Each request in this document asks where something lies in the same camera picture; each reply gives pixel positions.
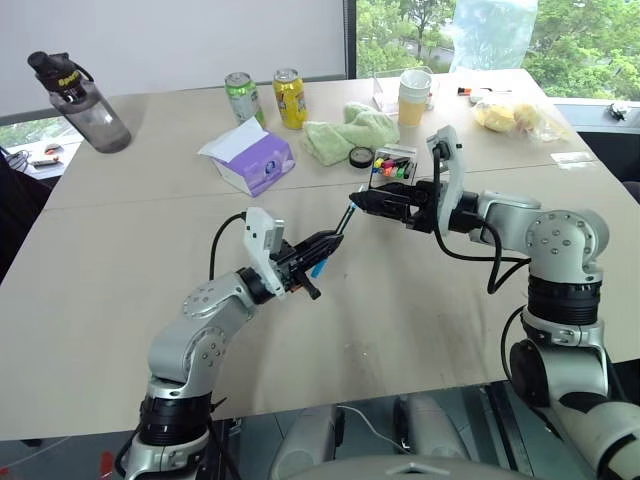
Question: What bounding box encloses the plastic bag of yellow fruit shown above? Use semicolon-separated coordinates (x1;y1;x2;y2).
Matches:
472;94;571;144

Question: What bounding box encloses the clear pen holder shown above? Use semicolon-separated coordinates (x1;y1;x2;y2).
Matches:
368;143;420;187

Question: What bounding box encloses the large clear plastic bag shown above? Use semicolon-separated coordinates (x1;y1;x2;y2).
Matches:
448;0;540;74

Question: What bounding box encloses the purple tissue box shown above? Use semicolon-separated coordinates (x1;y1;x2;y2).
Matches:
209;130;297;199

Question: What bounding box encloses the dark window frame post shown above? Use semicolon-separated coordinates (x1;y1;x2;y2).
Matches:
344;0;359;81

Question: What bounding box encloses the white tissue sheet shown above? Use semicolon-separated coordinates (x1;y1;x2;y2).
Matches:
197;117;271;164

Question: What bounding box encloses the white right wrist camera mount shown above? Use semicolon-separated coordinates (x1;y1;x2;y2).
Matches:
425;125;466;237

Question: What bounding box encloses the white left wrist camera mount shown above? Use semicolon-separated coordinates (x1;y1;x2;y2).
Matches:
242;207;287;300

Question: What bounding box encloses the yellow paper cup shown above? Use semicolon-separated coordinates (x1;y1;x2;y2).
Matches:
397;97;429;128

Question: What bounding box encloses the light green towel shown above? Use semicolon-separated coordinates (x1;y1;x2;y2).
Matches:
300;101;401;167

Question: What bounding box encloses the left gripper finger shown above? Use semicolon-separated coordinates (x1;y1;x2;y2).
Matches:
298;230;346;259
299;245;342;274

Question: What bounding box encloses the black pen with blue cap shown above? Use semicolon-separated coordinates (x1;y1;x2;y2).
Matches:
308;208;354;279

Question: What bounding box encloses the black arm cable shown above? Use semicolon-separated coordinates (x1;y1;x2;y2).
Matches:
430;142;534;296
208;212;249;281

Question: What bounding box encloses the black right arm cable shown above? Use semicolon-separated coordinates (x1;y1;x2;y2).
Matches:
430;142;534;296

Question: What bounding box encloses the yellow drink can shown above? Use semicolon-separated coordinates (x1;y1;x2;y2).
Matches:
272;68;309;131

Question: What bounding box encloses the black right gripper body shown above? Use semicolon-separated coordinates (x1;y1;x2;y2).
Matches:
401;178;441;235

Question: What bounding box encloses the dark grey water bottle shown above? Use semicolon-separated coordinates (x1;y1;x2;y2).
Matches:
27;49;133;155

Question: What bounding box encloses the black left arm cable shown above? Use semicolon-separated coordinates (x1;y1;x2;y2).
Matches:
208;212;249;281

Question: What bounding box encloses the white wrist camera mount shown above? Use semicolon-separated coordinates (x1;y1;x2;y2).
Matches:
242;207;287;300
425;125;466;237

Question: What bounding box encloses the thin white cable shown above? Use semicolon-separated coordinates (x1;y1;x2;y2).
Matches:
339;405;406;454

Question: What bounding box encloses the white paper cup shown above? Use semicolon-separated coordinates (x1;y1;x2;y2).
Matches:
398;68;433;104

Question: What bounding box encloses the clear acrylic box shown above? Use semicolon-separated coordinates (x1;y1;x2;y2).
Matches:
372;66;441;114

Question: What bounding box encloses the grey rounded robot leg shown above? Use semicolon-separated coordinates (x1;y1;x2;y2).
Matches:
269;404;346;480
394;394;471;461

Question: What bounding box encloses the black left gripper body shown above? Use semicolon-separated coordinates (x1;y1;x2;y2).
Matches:
272;238;322;302

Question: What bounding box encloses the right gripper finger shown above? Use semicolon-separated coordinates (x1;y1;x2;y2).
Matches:
358;183;417;202
348;198;413;221

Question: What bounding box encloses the green drink can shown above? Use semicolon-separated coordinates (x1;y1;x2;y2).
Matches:
224;71;267;129

